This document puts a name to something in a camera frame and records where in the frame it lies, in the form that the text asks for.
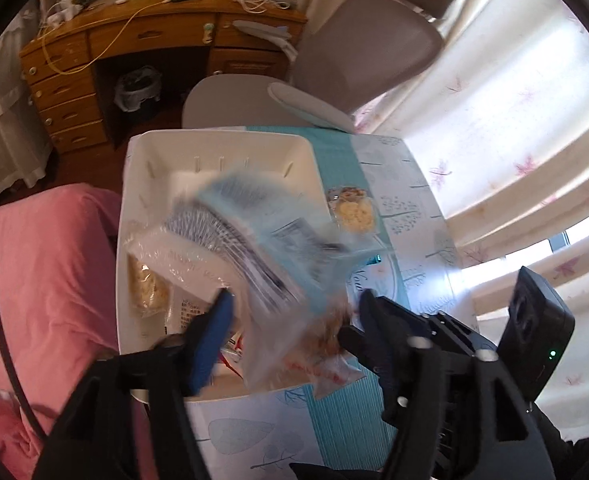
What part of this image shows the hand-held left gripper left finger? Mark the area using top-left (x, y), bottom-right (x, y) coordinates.
top-left (32, 287), bottom-right (236, 480)

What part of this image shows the pink towel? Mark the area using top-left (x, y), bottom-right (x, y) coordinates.
top-left (0, 387), bottom-right (35, 461)

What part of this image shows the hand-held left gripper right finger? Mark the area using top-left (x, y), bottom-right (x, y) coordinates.
top-left (357, 289), bottom-right (557, 480)

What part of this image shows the white printed label packet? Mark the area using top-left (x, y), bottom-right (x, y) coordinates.
top-left (166, 294), bottom-right (201, 337)

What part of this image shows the white power strip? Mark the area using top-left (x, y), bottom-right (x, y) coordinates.
top-left (44, 0), bottom-right (82, 26)

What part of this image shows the trash bin with bag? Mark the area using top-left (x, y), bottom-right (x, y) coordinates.
top-left (114, 66), bottom-right (162, 126)

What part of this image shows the white charger cable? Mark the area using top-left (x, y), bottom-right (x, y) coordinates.
top-left (232, 0), bottom-right (295, 13)

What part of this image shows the teal striped table runner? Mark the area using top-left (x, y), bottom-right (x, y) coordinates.
top-left (247, 125), bottom-right (400, 480)

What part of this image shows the pink blanket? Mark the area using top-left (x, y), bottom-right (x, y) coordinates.
top-left (0, 184), bottom-right (160, 480)

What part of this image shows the white plastic tray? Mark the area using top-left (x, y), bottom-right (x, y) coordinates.
top-left (116, 129), bottom-right (370, 403)

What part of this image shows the floral white curtain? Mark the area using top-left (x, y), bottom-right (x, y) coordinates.
top-left (354, 0), bottom-right (589, 441)

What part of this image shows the clear mixed snack packet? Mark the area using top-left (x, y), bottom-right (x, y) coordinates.
top-left (327, 186), bottom-right (378, 235)

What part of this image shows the wooden desk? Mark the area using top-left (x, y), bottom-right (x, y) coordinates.
top-left (19, 0), bottom-right (309, 155)

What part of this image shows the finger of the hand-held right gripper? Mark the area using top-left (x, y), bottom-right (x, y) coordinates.
top-left (337, 326), bottom-right (410, 428)
top-left (421, 310), bottom-right (497, 361)

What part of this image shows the grey office chair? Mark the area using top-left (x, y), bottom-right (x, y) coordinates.
top-left (182, 0), bottom-right (466, 135)

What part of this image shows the large white blue snack bag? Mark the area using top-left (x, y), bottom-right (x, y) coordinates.
top-left (124, 170), bottom-right (355, 311)

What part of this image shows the yellow cable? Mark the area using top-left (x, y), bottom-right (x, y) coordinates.
top-left (42, 0), bottom-right (175, 76)

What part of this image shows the red white snack packet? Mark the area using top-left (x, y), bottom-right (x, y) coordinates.
top-left (223, 329), bottom-right (249, 377)

